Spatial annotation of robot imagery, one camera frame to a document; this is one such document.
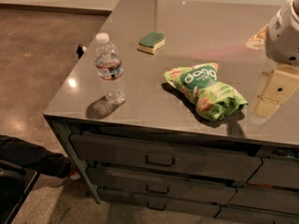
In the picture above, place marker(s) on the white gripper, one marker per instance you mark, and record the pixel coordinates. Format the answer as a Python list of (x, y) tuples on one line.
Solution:
[(282, 36)]

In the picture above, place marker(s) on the green rice chip bag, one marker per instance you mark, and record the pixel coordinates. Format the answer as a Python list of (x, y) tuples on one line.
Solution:
[(213, 100)]

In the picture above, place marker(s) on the grey top left drawer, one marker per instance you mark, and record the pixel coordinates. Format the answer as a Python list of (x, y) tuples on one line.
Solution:
[(163, 156)]

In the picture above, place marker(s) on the grey drawer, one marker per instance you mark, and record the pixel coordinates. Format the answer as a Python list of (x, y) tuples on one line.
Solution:
[(159, 203), (168, 186), (163, 156), (281, 173), (255, 217), (268, 199)]

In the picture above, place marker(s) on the grey top right drawer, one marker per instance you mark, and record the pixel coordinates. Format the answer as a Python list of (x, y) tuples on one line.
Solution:
[(281, 173)]

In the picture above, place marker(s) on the green yellow sponge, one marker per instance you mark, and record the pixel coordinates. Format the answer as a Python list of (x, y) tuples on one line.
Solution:
[(151, 42)]

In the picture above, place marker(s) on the grey middle right drawer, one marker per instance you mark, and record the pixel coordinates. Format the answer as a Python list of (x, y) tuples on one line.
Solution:
[(268, 199)]

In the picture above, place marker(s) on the grey middle left drawer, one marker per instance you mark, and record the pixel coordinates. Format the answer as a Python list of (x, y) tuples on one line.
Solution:
[(168, 186)]

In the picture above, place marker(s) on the grey bottom left drawer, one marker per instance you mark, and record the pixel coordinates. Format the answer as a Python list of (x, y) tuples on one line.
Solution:
[(159, 203)]

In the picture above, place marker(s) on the grey bottom right drawer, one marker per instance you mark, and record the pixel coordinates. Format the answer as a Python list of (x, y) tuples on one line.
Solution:
[(255, 217)]

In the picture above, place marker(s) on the clear plastic water bottle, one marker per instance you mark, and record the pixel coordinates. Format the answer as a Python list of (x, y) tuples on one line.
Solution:
[(109, 66)]

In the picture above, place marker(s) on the small black white object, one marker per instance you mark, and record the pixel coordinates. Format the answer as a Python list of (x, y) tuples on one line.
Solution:
[(81, 50)]

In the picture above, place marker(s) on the red white shoe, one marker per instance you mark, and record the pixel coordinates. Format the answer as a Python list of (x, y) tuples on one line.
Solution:
[(73, 174)]

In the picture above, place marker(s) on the person's leg in black trousers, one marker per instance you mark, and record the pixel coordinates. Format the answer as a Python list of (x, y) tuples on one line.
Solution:
[(28, 155)]

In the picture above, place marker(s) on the black chair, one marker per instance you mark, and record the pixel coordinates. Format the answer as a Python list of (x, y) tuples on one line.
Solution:
[(15, 185)]

